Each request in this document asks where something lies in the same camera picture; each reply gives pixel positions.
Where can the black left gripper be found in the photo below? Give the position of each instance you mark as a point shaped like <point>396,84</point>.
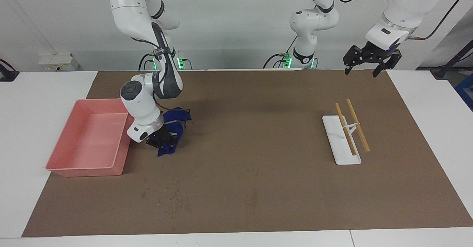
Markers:
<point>380,53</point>

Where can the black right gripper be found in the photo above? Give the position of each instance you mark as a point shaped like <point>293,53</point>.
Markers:
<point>160,138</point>

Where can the blue cloth towel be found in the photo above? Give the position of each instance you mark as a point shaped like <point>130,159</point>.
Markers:
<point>173,116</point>

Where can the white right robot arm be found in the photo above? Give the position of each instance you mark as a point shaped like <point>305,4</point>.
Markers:
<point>147,106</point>

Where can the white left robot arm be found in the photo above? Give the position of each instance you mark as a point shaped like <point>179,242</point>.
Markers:
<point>402,7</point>

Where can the wooden rack rod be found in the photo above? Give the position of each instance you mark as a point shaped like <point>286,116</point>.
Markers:
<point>360,129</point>
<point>347,132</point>

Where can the pink plastic bin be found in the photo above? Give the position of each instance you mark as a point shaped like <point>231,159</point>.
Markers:
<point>92,140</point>

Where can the black stand pole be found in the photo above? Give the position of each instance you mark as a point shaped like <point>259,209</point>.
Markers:
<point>441,71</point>

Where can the white rack base tray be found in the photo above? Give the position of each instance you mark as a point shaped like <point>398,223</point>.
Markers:
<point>338,143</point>

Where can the brown table mat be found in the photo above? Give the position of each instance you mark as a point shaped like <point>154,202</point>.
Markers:
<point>258,165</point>

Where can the white wall socket strip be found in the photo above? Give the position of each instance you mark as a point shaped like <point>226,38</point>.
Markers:
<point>57,60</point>

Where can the black clamp mount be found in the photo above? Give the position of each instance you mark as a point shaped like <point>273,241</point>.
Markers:
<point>7,75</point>

